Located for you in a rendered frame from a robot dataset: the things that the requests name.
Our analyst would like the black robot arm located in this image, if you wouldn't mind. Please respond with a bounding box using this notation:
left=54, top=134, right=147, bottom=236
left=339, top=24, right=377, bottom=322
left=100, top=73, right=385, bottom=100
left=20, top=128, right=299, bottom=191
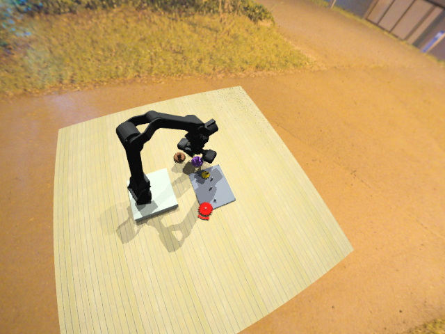
left=115, top=110, right=218, bottom=205

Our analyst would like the brown gear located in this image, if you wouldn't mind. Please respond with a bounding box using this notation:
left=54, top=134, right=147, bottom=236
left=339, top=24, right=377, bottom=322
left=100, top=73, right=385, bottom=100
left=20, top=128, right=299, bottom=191
left=173, top=152, right=186, bottom=163

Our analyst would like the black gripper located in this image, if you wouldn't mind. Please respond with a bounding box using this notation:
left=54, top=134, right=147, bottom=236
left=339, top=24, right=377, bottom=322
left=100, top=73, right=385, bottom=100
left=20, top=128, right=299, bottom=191
left=177, top=138, right=217, bottom=164

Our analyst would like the red gear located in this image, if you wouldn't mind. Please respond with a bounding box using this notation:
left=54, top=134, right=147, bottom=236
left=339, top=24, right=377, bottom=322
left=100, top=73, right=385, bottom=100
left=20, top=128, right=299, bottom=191
left=199, top=202, right=213, bottom=216

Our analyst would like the purple gear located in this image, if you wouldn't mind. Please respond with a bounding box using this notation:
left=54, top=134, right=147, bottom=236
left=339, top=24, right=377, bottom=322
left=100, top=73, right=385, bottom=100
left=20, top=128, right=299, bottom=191
left=191, top=156, right=203, bottom=167

